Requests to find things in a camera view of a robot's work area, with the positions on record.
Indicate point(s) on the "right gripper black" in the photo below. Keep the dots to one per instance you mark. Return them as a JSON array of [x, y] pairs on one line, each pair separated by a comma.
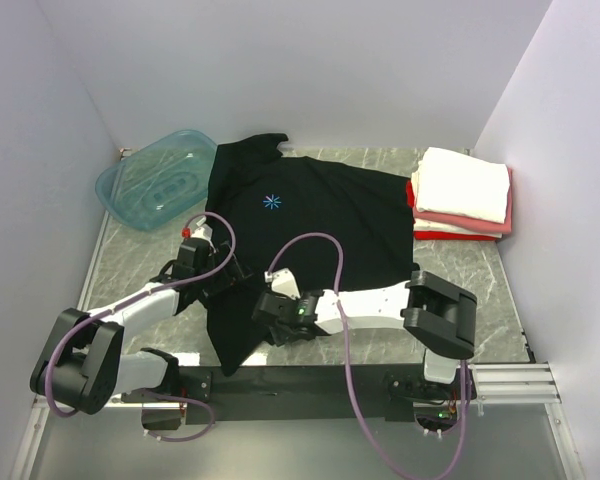
[[282, 337]]

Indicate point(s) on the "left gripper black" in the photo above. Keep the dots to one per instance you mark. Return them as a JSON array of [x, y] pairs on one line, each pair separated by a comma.
[[233, 273]]

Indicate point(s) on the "black t shirt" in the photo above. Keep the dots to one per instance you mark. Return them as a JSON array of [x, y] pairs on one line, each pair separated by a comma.
[[284, 211]]

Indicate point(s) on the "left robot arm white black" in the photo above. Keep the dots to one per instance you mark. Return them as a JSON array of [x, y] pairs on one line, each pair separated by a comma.
[[82, 364]]

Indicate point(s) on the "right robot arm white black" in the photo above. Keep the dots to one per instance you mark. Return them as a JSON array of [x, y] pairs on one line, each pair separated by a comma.
[[437, 313]]

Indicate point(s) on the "black base bar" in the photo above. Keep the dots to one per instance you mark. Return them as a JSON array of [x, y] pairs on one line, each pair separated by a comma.
[[388, 391]]

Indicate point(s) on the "teal plastic basket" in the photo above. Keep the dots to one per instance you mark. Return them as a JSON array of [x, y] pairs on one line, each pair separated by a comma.
[[159, 182]]

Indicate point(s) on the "red folded t shirt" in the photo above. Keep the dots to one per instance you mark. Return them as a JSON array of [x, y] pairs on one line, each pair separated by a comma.
[[408, 195]]

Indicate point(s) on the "white folded t shirt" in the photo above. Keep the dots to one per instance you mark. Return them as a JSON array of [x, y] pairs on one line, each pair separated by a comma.
[[449, 182]]

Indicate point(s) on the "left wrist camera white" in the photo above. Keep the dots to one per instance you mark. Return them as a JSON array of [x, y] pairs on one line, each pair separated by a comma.
[[198, 237]]

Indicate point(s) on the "aluminium rail left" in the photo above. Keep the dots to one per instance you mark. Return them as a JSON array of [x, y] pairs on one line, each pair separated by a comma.
[[40, 412]]

